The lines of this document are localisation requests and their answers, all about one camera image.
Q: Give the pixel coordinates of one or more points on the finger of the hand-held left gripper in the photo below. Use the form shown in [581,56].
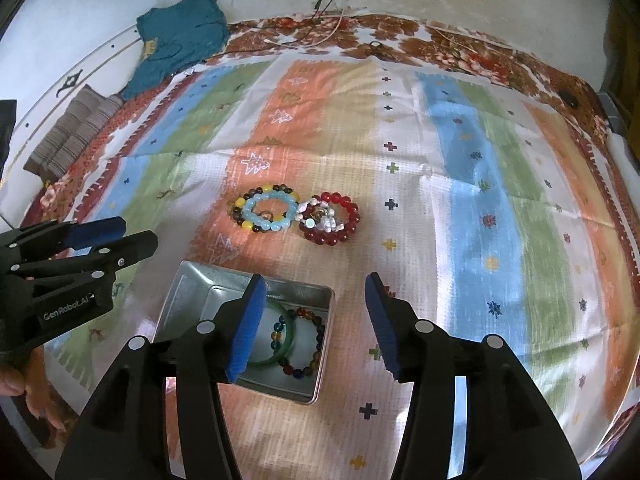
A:
[95,232]
[130,250]

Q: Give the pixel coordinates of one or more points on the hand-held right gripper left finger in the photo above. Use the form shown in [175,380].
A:
[247,330]

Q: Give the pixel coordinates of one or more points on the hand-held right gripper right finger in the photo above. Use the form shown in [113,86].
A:
[382,330]

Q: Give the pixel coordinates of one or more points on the silver metal tin box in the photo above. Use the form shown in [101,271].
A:
[200,280]

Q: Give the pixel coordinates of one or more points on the person's left hand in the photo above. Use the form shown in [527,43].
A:
[42,407]

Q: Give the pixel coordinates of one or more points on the green bangle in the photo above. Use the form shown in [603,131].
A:
[286,344]

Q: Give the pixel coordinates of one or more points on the grey striped cushion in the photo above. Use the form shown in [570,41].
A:
[70,130]

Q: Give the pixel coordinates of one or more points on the colourful striped cloth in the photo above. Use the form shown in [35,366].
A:
[425,185]

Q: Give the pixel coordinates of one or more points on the teal garment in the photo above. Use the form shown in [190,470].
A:
[175,35]

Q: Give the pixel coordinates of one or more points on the small black loop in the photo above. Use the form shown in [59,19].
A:
[376,46]

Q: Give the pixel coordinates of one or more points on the small black object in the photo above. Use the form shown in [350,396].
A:
[568,98]

